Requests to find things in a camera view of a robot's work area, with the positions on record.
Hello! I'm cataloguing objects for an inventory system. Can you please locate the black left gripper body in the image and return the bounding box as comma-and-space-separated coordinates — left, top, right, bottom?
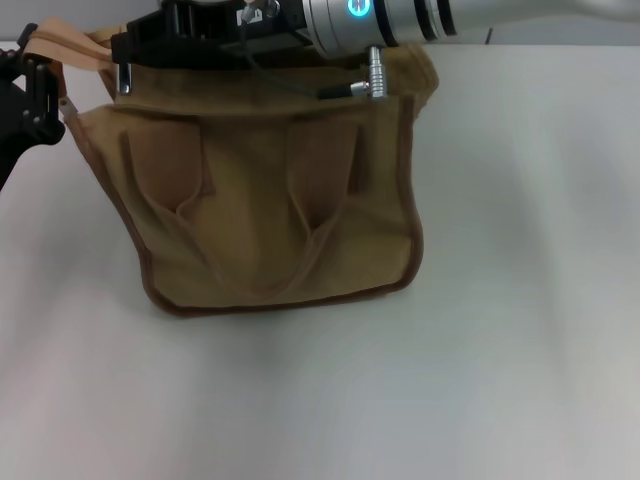
0, 51, 67, 195

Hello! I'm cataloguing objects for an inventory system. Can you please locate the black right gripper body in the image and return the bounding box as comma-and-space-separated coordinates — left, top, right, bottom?
126, 0, 322, 72

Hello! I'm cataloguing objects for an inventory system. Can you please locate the silver metal zipper pull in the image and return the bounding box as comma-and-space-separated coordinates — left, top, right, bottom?
116, 61, 135, 97

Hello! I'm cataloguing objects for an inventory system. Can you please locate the khaki canvas food bag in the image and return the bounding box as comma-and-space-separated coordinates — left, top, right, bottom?
29, 14, 441, 320

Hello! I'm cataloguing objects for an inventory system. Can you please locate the right gripper cable with connector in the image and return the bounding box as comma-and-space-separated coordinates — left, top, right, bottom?
237, 0, 390, 107

